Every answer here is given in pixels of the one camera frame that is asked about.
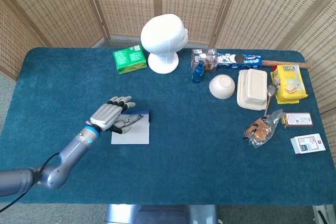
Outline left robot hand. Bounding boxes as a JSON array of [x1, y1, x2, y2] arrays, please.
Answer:
[[86, 95, 137, 135]]

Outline thin-framed eyeglasses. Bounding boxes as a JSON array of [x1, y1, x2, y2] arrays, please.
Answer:
[[114, 113, 144, 130]]

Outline blue glasses case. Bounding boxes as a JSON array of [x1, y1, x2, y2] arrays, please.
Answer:
[[111, 110, 151, 145]]

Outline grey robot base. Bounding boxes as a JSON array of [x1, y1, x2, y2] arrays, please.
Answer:
[[104, 204, 219, 224]]

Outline green cardboard box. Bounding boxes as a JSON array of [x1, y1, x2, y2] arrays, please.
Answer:
[[112, 45, 148, 75]]

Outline blue table cloth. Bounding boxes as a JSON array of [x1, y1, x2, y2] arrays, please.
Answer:
[[0, 47, 336, 206]]

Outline white foam mannequin head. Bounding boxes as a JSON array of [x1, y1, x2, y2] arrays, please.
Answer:
[[140, 13, 188, 74]]

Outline blue spray bottle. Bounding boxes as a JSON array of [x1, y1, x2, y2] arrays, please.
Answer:
[[191, 60, 205, 84]]

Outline clear plastic biscuit box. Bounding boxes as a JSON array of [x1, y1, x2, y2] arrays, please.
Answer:
[[191, 48, 219, 73]]

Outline wicker folding screen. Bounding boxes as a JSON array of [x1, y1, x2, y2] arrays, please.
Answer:
[[0, 0, 336, 164]]

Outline cream upturned bowl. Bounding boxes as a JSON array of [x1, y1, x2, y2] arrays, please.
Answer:
[[208, 74, 236, 100]]

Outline cream lunch box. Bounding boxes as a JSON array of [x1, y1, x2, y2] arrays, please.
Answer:
[[236, 68, 268, 111]]

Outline blue cookie box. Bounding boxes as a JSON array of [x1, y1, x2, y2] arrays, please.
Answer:
[[216, 52, 264, 69]]

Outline bread in clear bag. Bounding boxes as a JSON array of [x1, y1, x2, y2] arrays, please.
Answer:
[[243, 109, 284, 149]]

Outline metal spoon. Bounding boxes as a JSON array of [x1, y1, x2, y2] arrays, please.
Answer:
[[263, 83, 278, 117]]

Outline wooden rolling pin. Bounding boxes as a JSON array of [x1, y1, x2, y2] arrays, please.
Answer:
[[261, 60, 312, 69]]

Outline yellow snack bag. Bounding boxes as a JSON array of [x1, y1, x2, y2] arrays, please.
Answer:
[[270, 63, 308, 105]]

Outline brown red flat package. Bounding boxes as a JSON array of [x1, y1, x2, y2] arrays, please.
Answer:
[[281, 112, 314, 130]]

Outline small white red box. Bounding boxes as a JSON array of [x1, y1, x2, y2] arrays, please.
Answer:
[[290, 133, 327, 155]]

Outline white equipment base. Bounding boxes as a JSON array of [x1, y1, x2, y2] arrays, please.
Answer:
[[312, 204, 336, 224]]

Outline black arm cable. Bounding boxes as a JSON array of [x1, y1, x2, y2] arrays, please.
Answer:
[[0, 152, 60, 213]]

